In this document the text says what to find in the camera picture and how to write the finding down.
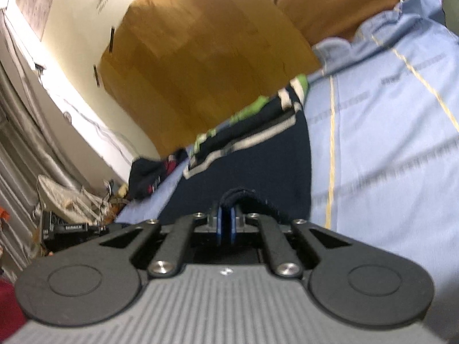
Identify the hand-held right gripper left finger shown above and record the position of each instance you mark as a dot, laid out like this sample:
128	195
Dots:
219	225

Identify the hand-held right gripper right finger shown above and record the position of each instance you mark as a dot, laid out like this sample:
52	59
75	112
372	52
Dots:
232	225

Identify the navy knit sweater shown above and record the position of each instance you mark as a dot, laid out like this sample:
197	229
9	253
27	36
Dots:
258	165

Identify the black garment with red print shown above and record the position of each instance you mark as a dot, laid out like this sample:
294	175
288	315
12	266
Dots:
150	175

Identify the black box device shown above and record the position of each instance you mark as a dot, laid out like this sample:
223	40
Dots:
64	229

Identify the blue checked bedsheet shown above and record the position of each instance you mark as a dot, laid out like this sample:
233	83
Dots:
376	132

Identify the wooden headboard panel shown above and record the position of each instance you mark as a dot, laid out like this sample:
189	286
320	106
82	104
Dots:
208	53

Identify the black tape strip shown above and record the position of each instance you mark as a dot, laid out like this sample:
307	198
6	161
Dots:
111	39
97	76

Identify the grey curtain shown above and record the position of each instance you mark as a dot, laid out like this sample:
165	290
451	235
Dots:
21	157

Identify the orange object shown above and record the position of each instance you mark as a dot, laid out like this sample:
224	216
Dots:
3	215

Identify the dark red cloth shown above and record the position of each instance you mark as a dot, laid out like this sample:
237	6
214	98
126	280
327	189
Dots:
10	311

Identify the brown pillow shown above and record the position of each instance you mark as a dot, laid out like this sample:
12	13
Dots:
333	0

